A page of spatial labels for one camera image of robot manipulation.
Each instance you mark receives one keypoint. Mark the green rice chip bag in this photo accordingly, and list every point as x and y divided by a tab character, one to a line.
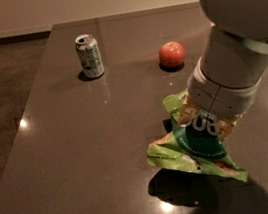
193	147

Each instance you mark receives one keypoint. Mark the red apple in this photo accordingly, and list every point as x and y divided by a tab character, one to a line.
172	54

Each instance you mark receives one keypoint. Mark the silver green soda can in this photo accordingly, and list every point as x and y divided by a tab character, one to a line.
89	56

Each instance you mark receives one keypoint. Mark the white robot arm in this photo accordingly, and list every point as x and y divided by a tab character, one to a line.
228	74

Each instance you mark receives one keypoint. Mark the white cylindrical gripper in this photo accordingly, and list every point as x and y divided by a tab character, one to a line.
221	95

